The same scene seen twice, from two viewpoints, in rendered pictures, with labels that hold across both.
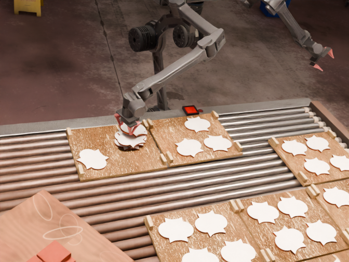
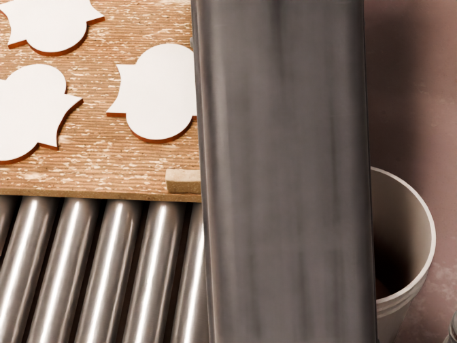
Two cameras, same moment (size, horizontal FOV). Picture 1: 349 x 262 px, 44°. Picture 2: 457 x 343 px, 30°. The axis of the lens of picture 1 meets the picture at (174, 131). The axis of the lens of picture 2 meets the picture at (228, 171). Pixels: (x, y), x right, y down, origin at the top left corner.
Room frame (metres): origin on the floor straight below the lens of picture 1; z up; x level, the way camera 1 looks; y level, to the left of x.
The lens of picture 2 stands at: (2.35, -0.58, 1.73)
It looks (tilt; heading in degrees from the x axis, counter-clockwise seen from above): 56 degrees down; 130
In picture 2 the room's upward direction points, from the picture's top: 5 degrees counter-clockwise
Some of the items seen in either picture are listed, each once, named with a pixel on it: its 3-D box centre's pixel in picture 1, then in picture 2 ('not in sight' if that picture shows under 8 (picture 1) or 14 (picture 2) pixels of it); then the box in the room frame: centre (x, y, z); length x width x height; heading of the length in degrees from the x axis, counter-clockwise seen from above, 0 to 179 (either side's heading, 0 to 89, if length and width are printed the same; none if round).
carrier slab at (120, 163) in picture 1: (115, 149); not in sight; (1.55, 0.26, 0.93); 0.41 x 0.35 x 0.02; 119
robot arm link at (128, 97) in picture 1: (130, 101); not in sight; (1.60, 0.23, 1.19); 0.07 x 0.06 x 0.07; 41
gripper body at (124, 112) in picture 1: (128, 110); not in sight; (1.61, 0.23, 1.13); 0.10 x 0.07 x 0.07; 52
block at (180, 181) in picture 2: (214, 115); (192, 181); (1.98, -0.20, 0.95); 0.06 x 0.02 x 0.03; 31
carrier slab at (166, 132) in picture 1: (192, 138); (105, 58); (1.77, -0.10, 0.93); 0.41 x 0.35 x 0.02; 121
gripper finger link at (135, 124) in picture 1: (130, 125); not in sight; (1.59, 0.21, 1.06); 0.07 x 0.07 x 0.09; 52
